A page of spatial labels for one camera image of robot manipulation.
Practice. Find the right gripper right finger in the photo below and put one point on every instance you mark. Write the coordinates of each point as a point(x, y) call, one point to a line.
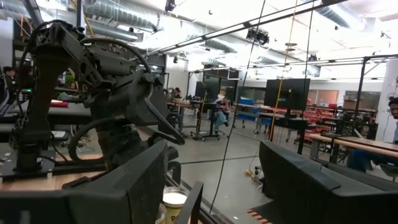
point(311, 199)

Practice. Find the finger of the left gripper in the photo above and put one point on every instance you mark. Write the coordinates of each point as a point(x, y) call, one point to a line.
point(164, 122)

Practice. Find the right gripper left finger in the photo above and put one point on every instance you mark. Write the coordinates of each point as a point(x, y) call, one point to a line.
point(93, 205)

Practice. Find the yellow blue peas can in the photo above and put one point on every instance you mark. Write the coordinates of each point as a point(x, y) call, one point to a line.
point(173, 208)

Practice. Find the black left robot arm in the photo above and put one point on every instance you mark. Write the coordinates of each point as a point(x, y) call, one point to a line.
point(40, 93)

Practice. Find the person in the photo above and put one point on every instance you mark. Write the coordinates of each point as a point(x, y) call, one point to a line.
point(8, 81)
point(221, 116)
point(176, 92)
point(360, 158)

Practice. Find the small black monitor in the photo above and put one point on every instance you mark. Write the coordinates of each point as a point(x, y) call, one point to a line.
point(206, 90)

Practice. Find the black hazard-striped floor mat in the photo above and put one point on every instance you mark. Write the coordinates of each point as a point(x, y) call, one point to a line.
point(258, 209)

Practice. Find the black desk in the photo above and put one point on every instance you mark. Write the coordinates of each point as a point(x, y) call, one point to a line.
point(74, 113)

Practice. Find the wooden workbench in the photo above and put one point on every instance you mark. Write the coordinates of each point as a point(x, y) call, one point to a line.
point(357, 143)

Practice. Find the red flat item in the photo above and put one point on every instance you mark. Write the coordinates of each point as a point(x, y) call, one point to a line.
point(59, 104)

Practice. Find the red storage bin rack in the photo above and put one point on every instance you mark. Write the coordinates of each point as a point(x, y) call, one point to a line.
point(317, 119)

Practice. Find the blue storage bins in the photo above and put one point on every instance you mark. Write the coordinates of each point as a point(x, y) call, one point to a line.
point(247, 109)

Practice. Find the cardboard box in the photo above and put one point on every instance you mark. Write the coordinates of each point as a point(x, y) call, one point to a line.
point(349, 102)

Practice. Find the large black monitor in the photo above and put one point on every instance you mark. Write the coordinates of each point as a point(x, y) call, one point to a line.
point(292, 93)

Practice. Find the black ceiling-hung device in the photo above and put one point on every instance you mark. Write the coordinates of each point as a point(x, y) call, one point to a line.
point(257, 35)

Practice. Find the black overhead light beam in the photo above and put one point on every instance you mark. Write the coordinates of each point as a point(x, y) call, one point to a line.
point(248, 25)

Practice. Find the black aluminium table frame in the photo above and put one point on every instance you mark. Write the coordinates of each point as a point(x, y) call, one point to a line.
point(81, 168)

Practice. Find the silver ventilation duct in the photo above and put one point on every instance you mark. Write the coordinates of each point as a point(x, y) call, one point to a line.
point(115, 15)

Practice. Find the black rig frame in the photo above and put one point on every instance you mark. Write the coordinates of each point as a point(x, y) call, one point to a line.
point(360, 93)

